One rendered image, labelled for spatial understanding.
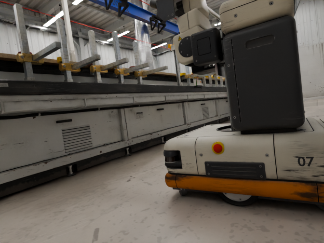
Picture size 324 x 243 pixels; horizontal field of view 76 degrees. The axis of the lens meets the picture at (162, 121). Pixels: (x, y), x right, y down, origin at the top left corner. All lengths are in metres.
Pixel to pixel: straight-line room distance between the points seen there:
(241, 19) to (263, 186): 0.62
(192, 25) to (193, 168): 0.70
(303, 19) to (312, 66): 2.13
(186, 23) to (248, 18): 0.37
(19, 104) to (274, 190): 1.37
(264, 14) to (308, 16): 11.24
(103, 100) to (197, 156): 1.08
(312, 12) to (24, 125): 11.75
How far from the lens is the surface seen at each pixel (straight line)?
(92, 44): 1.82
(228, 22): 0.92
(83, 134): 1.91
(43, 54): 1.41
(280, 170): 0.85
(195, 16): 1.16
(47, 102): 1.54
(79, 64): 1.56
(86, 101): 1.68
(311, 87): 11.68
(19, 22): 1.60
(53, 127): 1.79
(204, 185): 0.94
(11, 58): 1.68
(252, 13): 0.91
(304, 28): 12.04
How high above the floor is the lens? 0.42
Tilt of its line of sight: 3 degrees down
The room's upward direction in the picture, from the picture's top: 8 degrees counter-clockwise
